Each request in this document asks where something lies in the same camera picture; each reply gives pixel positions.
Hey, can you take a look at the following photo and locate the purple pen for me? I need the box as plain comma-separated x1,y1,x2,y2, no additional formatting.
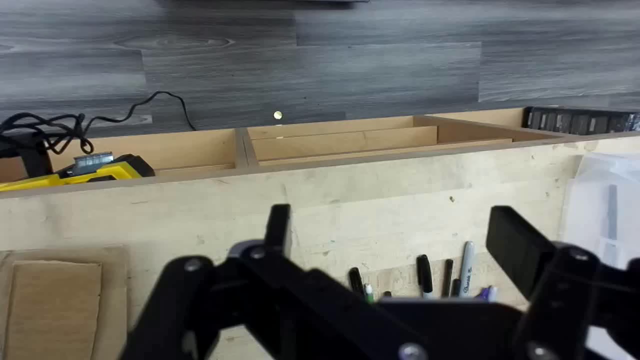
475,284,499,304

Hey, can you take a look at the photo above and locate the black tangled cable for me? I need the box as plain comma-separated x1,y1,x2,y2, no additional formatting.
0,87,197,157

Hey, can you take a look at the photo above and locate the yellow utility tool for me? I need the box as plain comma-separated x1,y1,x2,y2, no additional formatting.
0,152,156,196

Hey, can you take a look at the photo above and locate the black ridged strip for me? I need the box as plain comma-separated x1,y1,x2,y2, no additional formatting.
519,106,640,135

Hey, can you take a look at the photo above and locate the colourless plastic box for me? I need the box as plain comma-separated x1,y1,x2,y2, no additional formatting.
562,152,640,267

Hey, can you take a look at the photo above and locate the grey sharpie marker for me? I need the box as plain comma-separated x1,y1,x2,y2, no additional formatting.
456,239,477,300

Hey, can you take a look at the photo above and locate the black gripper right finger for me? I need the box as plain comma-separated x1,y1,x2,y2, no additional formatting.
483,203,640,360

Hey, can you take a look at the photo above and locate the brown cardboard piece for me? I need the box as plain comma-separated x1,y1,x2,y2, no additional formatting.
0,248,132,360

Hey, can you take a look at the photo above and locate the grey sharpie black cap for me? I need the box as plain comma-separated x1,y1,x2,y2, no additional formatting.
413,251,435,300

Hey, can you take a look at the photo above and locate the brown wooden shelf tray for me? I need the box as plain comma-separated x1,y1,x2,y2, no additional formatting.
0,106,640,196

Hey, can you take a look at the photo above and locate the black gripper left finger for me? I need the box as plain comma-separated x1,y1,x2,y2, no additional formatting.
117,202,428,360

